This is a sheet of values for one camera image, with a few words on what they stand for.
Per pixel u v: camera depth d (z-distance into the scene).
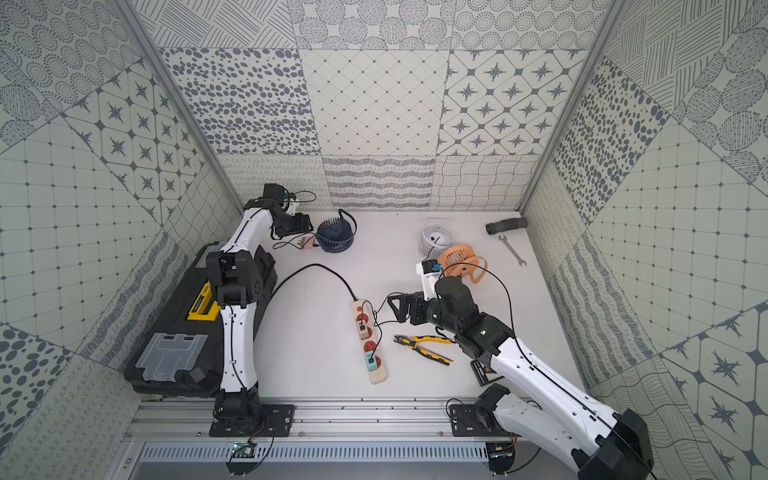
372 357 0.75
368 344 0.84
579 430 0.41
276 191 0.89
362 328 0.81
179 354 0.66
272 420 0.73
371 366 0.77
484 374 0.80
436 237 1.04
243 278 0.65
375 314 0.86
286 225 0.93
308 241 1.05
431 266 0.66
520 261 1.07
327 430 0.74
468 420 0.73
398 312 0.66
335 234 1.07
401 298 0.65
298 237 1.01
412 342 0.84
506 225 1.12
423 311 0.65
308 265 1.04
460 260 0.92
